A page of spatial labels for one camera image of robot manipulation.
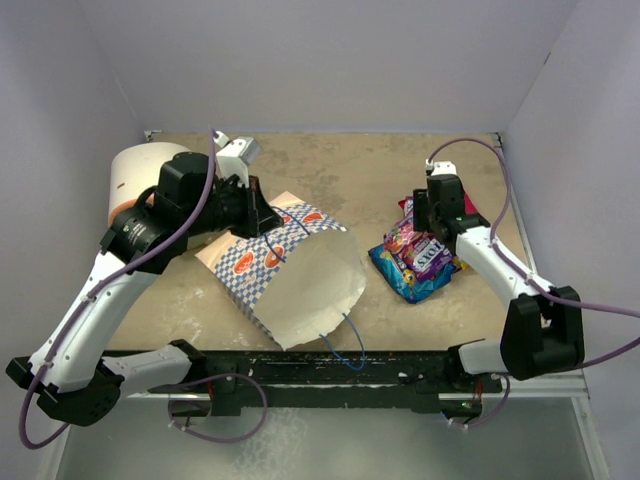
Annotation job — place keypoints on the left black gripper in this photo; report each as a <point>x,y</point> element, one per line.
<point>259,216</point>

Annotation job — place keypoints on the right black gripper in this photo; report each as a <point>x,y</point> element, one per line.
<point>421,203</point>

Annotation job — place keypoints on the pink chips bag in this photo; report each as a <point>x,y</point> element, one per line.
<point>467,200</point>

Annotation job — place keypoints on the blue Slendy snack bag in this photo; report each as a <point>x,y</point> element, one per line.
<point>402,279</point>

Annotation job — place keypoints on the checkered paper bag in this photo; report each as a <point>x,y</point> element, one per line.
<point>296,283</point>

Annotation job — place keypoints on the purple Fox's berries bag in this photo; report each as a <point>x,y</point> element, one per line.
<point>402,234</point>

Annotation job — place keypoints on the orange Fox's candy bag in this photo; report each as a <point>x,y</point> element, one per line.
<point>459,264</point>

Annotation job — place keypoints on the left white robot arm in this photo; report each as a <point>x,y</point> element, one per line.
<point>69,376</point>

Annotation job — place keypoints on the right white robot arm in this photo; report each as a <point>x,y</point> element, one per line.
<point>543,330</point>

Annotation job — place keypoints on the cream and orange cylinder box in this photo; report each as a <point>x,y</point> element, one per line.
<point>135,169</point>

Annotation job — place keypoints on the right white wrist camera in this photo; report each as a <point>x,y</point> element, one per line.
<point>433,167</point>

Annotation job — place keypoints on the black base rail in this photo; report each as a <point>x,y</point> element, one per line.
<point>422,382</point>

